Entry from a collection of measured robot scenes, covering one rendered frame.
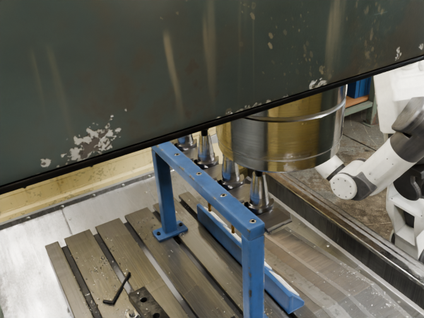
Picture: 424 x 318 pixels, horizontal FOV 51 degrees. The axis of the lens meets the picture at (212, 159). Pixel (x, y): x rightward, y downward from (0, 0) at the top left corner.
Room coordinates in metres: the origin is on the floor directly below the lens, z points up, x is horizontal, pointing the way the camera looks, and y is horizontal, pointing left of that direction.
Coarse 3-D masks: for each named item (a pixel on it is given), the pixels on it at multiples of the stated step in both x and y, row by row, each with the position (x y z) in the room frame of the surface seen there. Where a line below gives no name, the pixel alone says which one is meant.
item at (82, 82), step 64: (0, 0) 0.26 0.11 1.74; (64, 0) 0.27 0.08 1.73; (128, 0) 0.29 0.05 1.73; (192, 0) 0.31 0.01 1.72; (256, 0) 0.34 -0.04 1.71; (320, 0) 0.37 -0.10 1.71; (384, 0) 0.41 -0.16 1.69; (0, 64) 0.25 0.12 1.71; (64, 64) 0.27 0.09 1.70; (128, 64) 0.29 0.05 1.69; (192, 64) 0.31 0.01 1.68; (256, 64) 0.34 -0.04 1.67; (320, 64) 0.37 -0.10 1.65; (384, 64) 0.42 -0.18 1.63; (0, 128) 0.25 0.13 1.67; (64, 128) 0.26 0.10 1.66; (128, 128) 0.28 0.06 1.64; (192, 128) 0.31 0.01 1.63; (0, 192) 0.24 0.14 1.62
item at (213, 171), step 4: (220, 164) 0.93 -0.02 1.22; (208, 168) 0.92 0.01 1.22; (212, 168) 0.92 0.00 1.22; (216, 168) 0.91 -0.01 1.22; (220, 168) 0.91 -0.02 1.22; (208, 172) 0.90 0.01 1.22; (212, 172) 0.90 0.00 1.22; (216, 172) 0.90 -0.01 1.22; (220, 172) 0.90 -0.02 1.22; (212, 176) 0.88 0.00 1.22; (216, 176) 0.88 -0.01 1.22
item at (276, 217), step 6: (270, 210) 0.74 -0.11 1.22; (276, 210) 0.74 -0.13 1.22; (282, 210) 0.74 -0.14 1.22; (258, 216) 0.72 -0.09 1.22; (264, 216) 0.72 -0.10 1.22; (270, 216) 0.72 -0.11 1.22; (276, 216) 0.71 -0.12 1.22; (282, 216) 0.71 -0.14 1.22; (288, 216) 0.71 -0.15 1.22; (264, 222) 0.70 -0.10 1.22; (270, 222) 0.70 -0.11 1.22; (276, 222) 0.70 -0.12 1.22; (282, 222) 0.70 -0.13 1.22; (288, 222) 0.70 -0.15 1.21; (264, 228) 0.68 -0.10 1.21; (270, 228) 0.68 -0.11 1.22; (276, 228) 0.68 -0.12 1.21
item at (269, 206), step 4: (248, 196) 0.78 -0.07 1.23; (244, 200) 0.77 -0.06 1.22; (272, 200) 0.76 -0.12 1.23; (244, 204) 0.76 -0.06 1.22; (248, 204) 0.76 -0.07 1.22; (268, 204) 0.74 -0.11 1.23; (272, 204) 0.74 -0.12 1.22; (248, 208) 0.76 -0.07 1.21; (252, 208) 0.74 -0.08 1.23; (256, 208) 0.73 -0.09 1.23; (260, 208) 0.73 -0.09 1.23; (264, 208) 0.73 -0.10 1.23; (268, 208) 0.74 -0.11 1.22; (272, 208) 0.75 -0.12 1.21; (252, 212) 0.74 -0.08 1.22; (256, 212) 0.73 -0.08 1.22; (260, 212) 0.73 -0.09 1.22; (264, 212) 0.73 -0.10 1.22
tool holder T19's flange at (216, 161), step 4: (196, 156) 0.96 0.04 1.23; (216, 156) 0.96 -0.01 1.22; (196, 160) 0.95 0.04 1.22; (216, 160) 0.94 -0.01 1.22; (196, 164) 0.95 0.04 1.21; (200, 164) 0.93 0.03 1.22; (204, 164) 0.92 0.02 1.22; (208, 164) 0.92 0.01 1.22; (212, 164) 0.93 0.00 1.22; (216, 164) 0.94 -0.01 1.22; (204, 168) 0.93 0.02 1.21
